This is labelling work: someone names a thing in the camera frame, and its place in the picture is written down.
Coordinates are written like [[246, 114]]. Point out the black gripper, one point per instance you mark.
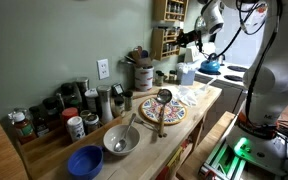
[[192, 36]]

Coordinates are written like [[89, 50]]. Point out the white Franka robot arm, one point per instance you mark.
[[277, 76]]

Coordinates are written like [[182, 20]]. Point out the small wooden spice rack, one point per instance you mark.
[[156, 43]]

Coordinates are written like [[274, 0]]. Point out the large wooden spice rack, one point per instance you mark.
[[159, 10]]

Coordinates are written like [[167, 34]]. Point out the black cap bottle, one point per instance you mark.
[[68, 93]]

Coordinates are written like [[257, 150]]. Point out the white spice shaker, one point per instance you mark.
[[76, 129]]

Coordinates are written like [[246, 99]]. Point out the dark sauce bottle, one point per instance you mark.
[[39, 121]]

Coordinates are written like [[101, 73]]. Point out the wooden stepped condiment rack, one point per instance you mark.
[[50, 153]]

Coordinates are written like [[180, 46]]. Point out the red sauce bottle white cap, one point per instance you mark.
[[24, 130]]

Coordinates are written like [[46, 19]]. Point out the white tissue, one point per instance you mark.
[[182, 66]]

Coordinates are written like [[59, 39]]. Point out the small black lid jar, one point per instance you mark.
[[157, 76], [161, 80], [172, 76]]

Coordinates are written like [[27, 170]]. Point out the blue utensil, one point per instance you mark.
[[144, 54]]

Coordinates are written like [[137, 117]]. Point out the blue kettle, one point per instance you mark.
[[210, 66]]

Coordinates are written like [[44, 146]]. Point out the blue tissue box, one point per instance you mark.
[[187, 78]]

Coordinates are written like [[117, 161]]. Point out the wooden spoon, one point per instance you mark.
[[148, 61], [136, 53]]

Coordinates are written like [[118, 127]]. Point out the white stove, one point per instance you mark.
[[217, 79]]

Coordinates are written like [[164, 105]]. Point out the white red utensil crock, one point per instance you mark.
[[144, 79]]

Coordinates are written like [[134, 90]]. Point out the crumpled white cloth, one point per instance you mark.
[[186, 96]]

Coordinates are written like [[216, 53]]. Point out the metal utensil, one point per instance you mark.
[[127, 60]]

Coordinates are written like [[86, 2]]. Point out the colourful patterned plate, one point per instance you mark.
[[174, 113]]

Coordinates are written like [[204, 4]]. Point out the small steel cup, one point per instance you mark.
[[128, 100]]

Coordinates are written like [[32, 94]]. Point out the small black timer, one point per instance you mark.
[[117, 90]]

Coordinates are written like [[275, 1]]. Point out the small seasoning jar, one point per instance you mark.
[[119, 106]]

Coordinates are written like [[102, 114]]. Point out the metal fork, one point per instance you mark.
[[145, 124]]

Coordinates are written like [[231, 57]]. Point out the steel pepper mill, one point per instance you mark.
[[105, 105]]

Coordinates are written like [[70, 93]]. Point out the white canister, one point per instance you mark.
[[91, 100]]

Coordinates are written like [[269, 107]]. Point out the white bowl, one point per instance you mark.
[[130, 136]]

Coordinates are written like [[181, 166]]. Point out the tall steel canister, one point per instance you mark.
[[82, 88]]

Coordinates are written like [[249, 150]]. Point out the wooden platform board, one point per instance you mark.
[[200, 153]]

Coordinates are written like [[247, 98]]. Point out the small glass jar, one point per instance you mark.
[[85, 114]]

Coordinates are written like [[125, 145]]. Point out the metal spoon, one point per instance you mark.
[[120, 145]]

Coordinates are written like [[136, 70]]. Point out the small silver lid jar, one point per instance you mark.
[[92, 124]]

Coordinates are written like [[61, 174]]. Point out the yellow red package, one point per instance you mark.
[[172, 163]]

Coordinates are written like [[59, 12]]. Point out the red lid jar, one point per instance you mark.
[[69, 113]]

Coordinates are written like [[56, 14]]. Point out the dark jar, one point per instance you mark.
[[50, 108]]

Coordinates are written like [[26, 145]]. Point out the blue bowl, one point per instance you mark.
[[85, 163]]

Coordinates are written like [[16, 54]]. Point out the clear glass jar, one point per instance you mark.
[[12, 115]]

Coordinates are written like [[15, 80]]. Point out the white wall outlet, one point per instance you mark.
[[103, 69]]

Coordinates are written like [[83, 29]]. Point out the aluminium base frame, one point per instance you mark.
[[217, 166]]

